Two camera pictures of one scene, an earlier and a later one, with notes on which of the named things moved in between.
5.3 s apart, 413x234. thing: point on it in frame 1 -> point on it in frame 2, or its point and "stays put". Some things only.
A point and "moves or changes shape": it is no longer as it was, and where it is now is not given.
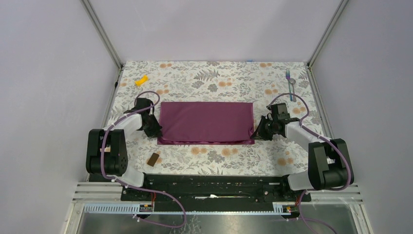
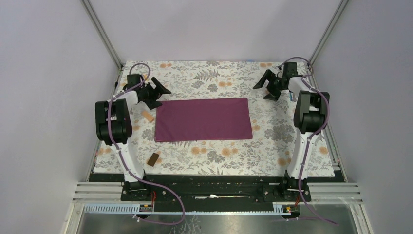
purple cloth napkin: [206, 123] moves or changes shape
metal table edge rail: [213, 192] stays put
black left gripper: [156, 131] -> [152, 103]
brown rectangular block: [153, 159] stays put
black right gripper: [259, 133] -> [269, 75]
